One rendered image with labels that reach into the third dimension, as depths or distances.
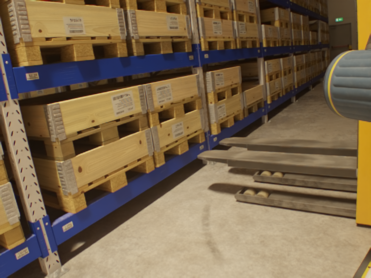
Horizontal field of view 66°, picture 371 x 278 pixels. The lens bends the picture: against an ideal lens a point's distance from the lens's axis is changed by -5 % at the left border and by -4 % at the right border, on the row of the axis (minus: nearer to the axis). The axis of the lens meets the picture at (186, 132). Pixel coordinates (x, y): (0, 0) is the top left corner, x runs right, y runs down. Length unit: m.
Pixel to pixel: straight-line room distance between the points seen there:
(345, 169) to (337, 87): 1.17
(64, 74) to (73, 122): 0.29
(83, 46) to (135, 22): 0.55
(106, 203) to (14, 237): 0.64
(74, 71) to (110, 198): 0.89
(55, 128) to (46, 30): 0.54
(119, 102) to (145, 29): 0.65
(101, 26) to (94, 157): 0.86
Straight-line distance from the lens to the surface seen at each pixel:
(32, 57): 1.77
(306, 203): 2.18
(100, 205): 2.10
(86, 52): 1.98
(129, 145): 2.20
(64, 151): 1.86
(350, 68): 0.88
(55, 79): 1.85
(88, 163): 1.97
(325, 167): 2.02
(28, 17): 1.81
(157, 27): 2.56
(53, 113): 1.81
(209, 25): 3.31
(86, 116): 1.94
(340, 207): 2.15
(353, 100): 0.86
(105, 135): 2.04
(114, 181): 2.13
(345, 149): 2.38
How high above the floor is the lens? 1.08
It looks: 13 degrees down
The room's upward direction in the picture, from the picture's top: 7 degrees counter-clockwise
